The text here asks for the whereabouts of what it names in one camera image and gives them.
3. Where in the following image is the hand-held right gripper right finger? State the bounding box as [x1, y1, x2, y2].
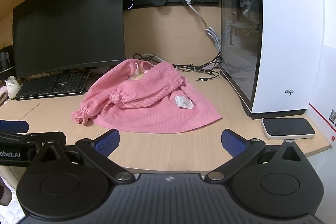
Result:
[205, 129, 305, 184]

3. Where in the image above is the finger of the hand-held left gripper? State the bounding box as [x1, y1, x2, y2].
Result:
[0, 120, 29, 133]

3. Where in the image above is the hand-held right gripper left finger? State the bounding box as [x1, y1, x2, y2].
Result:
[34, 129, 133, 184]

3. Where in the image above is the pink ribbed garment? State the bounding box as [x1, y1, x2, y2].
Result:
[71, 58, 223, 134]

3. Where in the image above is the phone in white case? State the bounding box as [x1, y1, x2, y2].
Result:
[262, 118, 315, 140]

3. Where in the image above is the black keyboard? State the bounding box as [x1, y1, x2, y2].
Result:
[16, 70, 91, 101]

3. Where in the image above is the white quilted cloth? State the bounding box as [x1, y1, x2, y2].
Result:
[0, 166, 27, 224]

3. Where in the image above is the black basket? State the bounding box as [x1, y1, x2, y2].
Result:
[0, 45, 16, 73]

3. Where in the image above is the white box with red stripe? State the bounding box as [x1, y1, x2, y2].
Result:
[308, 43, 336, 149]

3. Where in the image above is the black computer monitor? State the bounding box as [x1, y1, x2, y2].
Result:
[12, 0, 126, 79]

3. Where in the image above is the white computer case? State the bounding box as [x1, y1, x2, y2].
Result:
[219, 0, 324, 119]

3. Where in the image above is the black audio jack cable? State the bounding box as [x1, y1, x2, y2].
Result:
[196, 71, 220, 82]

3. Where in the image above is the bundle of black cables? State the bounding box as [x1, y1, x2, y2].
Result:
[133, 52, 248, 83]

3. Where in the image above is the grey cable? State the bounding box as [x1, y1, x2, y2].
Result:
[142, 53, 166, 64]

